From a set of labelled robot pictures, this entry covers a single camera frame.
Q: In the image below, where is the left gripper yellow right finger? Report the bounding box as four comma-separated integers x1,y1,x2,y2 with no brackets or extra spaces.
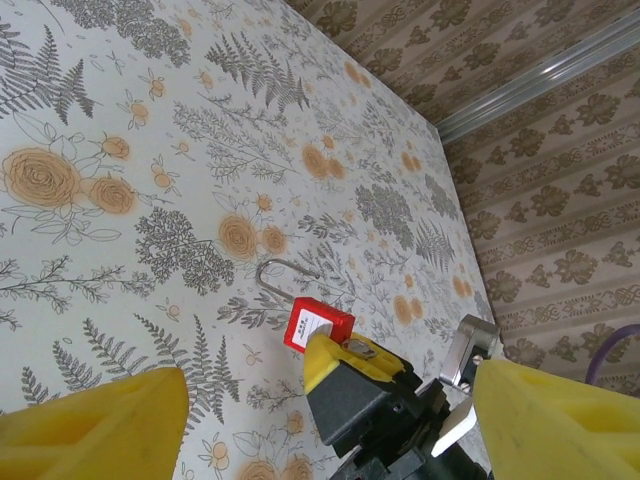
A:
472,357,640,480

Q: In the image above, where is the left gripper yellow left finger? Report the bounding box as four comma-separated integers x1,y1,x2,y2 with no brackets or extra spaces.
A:
0,367,190,480

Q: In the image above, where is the small metal key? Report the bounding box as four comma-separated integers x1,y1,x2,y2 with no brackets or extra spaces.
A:
341,338,382,362

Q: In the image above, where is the red safety padlock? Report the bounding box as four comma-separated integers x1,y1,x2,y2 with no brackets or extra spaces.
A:
256,258,357,357

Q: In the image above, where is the floral table cover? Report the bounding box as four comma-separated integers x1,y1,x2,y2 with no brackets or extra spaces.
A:
0,0,501,480

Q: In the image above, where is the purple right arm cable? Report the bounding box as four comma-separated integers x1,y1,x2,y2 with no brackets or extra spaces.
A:
583,322,640,387

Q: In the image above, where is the aluminium frame post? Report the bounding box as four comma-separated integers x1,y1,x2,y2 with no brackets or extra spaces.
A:
438,8,640,146

